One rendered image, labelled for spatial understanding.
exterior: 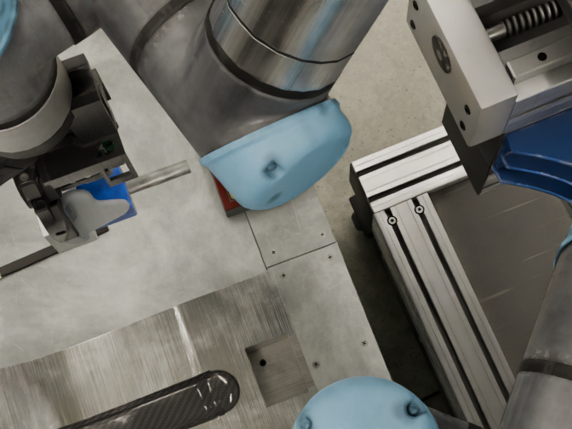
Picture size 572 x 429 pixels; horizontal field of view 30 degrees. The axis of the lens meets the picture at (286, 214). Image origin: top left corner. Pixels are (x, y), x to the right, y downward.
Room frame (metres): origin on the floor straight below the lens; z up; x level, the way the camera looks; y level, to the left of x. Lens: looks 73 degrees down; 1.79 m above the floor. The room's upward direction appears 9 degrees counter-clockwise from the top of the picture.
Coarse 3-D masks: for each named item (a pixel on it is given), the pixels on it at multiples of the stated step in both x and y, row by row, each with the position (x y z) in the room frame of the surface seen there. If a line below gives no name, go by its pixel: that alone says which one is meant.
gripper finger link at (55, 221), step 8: (32, 200) 0.26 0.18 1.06; (40, 200) 0.26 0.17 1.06; (56, 200) 0.26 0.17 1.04; (40, 208) 0.25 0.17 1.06; (48, 208) 0.25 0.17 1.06; (56, 208) 0.25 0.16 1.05; (40, 216) 0.25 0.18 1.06; (48, 216) 0.25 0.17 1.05; (56, 216) 0.25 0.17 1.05; (64, 216) 0.25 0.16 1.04; (48, 224) 0.24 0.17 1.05; (56, 224) 0.24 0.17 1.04; (64, 224) 0.24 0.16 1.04; (72, 224) 0.25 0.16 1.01; (48, 232) 0.24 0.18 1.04; (56, 232) 0.24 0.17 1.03; (64, 232) 0.24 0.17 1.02; (72, 232) 0.25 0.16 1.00; (56, 240) 0.24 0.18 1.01; (64, 240) 0.24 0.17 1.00
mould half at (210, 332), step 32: (224, 288) 0.21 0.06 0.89; (256, 288) 0.21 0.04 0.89; (160, 320) 0.19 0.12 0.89; (192, 320) 0.19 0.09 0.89; (224, 320) 0.18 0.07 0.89; (256, 320) 0.18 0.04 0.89; (288, 320) 0.18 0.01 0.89; (64, 352) 0.18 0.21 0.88; (96, 352) 0.18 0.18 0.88; (128, 352) 0.17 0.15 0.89; (160, 352) 0.17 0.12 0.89; (192, 352) 0.16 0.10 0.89; (224, 352) 0.16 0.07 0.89; (0, 384) 0.16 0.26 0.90; (32, 384) 0.16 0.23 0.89; (64, 384) 0.15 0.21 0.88; (96, 384) 0.15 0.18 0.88; (128, 384) 0.15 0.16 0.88; (160, 384) 0.14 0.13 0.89; (256, 384) 0.13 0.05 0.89; (0, 416) 0.13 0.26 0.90; (32, 416) 0.13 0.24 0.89; (64, 416) 0.13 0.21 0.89; (224, 416) 0.10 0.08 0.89; (256, 416) 0.10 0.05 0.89; (288, 416) 0.10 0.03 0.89
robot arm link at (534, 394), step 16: (528, 384) 0.06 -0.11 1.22; (544, 384) 0.06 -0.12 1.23; (560, 384) 0.05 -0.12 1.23; (512, 400) 0.05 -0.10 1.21; (528, 400) 0.05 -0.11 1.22; (544, 400) 0.05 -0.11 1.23; (560, 400) 0.05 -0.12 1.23; (512, 416) 0.04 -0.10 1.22; (528, 416) 0.04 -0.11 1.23; (544, 416) 0.04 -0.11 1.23; (560, 416) 0.04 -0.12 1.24
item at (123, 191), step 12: (120, 168) 0.32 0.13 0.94; (168, 168) 0.31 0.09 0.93; (180, 168) 0.31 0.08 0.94; (96, 180) 0.31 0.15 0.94; (132, 180) 0.31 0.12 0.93; (144, 180) 0.31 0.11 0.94; (156, 180) 0.30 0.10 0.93; (168, 180) 0.30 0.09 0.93; (96, 192) 0.30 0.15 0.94; (108, 192) 0.30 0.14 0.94; (120, 192) 0.29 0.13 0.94; (132, 192) 0.30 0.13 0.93; (132, 204) 0.28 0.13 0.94; (120, 216) 0.28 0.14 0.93; (132, 216) 0.28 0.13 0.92; (48, 240) 0.26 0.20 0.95; (60, 252) 0.26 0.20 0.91
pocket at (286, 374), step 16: (288, 336) 0.17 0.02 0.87; (256, 352) 0.16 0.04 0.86; (272, 352) 0.16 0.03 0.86; (288, 352) 0.15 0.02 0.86; (256, 368) 0.14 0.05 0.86; (272, 368) 0.14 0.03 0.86; (288, 368) 0.14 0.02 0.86; (304, 368) 0.14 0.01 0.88; (272, 384) 0.13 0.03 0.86; (288, 384) 0.13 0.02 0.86; (304, 384) 0.12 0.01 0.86; (272, 400) 0.11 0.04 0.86
